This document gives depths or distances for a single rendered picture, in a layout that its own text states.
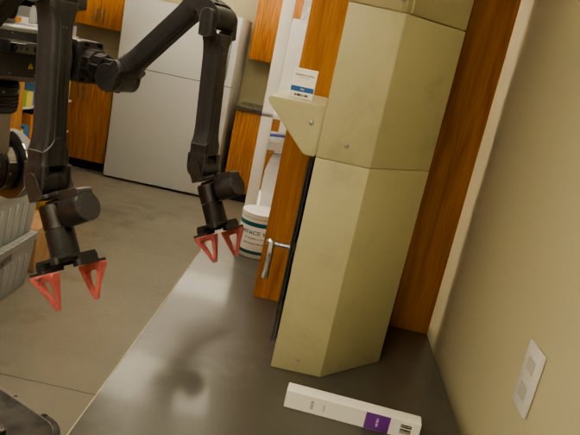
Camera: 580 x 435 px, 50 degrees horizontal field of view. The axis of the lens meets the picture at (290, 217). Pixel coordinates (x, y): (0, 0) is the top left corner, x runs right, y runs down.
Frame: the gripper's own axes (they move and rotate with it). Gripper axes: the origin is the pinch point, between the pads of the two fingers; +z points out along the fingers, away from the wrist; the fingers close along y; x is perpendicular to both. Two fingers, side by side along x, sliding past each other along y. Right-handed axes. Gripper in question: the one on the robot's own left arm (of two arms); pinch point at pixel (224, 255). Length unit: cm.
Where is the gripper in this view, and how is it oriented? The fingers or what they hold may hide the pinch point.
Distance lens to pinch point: 168.0
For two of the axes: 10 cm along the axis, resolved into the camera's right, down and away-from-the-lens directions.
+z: 2.4, 9.7, 0.0
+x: -8.3, 2.1, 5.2
